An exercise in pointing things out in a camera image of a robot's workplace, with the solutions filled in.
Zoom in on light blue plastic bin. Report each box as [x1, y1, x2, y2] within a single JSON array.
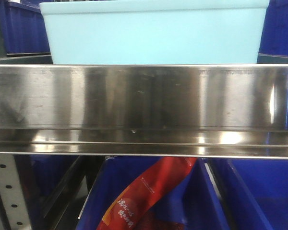
[[40, 0, 269, 65]]

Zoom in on dark blue bin with bag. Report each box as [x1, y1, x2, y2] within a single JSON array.
[[76, 156, 229, 230]]

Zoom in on dark blue bin lower right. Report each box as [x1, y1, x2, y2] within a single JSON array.
[[207, 158, 288, 230]]

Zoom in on dark blue bin upper left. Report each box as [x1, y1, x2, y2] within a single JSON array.
[[0, 0, 50, 54]]

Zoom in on dark blue bin upper right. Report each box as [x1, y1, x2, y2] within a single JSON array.
[[259, 0, 288, 56]]

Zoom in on red snack bag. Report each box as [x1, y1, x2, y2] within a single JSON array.
[[97, 157, 197, 230]]

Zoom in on perforated grey shelf upright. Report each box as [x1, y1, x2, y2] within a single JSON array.
[[0, 154, 31, 230]]

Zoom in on stainless steel shelf rail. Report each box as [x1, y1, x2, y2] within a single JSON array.
[[0, 64, 288, 159]]

